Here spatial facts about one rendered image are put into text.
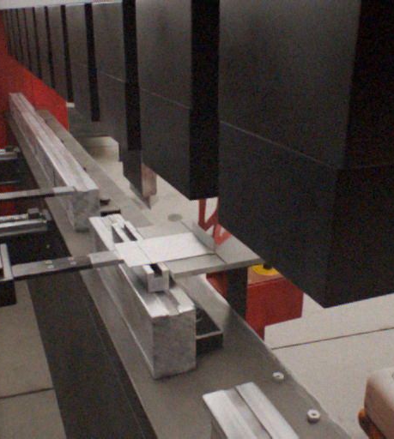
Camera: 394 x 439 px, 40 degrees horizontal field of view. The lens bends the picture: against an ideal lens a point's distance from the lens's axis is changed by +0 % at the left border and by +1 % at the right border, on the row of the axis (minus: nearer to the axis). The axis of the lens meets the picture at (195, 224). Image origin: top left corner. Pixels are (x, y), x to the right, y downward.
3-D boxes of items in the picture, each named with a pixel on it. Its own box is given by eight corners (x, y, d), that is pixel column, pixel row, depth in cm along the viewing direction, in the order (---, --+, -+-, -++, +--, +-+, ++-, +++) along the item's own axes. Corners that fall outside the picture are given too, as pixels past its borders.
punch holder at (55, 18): (114, 100, 102) (109, 4, 96) (68, 103, 99) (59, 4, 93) (96, 91, 114) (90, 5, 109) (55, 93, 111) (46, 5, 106)
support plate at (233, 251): (335, 249, 83) (336, 243, 82) (173, 279, 74) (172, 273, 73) (275, 213, 98) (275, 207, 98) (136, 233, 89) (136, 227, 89)
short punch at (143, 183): (157, 209, 74) (155, 140, 70) (143, 211, 73) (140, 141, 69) (136, 189, 82) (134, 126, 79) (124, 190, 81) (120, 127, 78)
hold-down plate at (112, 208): (122, 220, 127) (121, 208, 126) (99, 224, 125) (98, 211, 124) (93, 185, 153) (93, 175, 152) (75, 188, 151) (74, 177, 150)
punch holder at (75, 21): (146, 118, 84) (142, 3, 78) (92, 123, 81) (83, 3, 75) (121, 105, 97) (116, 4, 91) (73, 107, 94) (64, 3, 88)
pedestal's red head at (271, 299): (302, 317, 128) (308, 248, 121) (242, 333, 121) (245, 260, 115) (259, 282, 145) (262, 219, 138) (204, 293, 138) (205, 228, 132)
